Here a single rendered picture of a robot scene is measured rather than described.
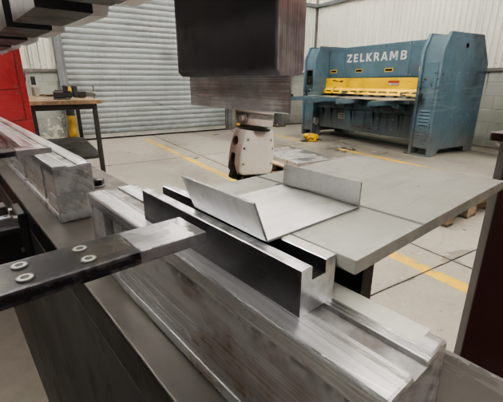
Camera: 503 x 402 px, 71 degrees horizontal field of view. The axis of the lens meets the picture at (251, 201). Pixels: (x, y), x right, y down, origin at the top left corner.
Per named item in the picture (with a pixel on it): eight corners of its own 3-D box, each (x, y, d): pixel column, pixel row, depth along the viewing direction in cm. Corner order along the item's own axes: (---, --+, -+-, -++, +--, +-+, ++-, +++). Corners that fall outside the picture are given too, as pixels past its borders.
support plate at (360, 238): (502, 190, 37) (504, 180, 36) (354, 276, 21) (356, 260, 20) (353, 161, 50) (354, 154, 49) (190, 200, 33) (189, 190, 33)
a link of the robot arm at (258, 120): (251, 113, 73) (249, 128, 73) (282, 116, 78) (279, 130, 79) (227, 110, 79) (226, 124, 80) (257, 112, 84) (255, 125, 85)
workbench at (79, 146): (112, 179, 420) (94, 40, 372) (39, 188, 383) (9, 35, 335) (89, 153, 565) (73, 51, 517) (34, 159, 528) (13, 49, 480)
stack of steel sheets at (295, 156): (338, 162, 439) (338, 158, 437) (297, 167, 410) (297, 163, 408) (291, 149, 521) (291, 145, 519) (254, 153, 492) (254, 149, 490)
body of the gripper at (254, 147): (247, 124, 73) (241, 177, 76) (282, 126, 80) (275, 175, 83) (225, 120, 79) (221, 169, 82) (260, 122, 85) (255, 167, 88)
